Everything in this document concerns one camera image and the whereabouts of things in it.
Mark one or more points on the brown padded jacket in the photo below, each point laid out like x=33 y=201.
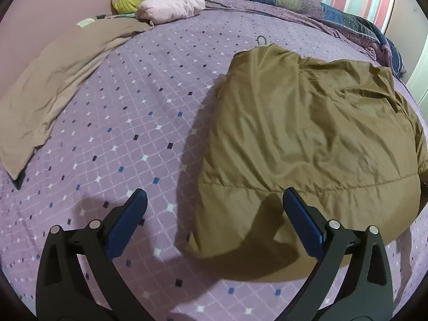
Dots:
x=301 y=123

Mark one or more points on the beige cloth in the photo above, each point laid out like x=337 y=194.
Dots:
x=57 y=80

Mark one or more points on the pink pillow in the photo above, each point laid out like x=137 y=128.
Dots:
x=170 y=6

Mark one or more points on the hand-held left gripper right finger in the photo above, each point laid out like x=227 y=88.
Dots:
x=302 y=222

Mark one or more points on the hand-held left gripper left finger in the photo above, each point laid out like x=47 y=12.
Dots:
x=128 y=219

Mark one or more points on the white cabinet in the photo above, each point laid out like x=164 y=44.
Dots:
x=413 y=40

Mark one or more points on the purple patterned bed sheet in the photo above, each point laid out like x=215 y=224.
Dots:
x=133 y=107

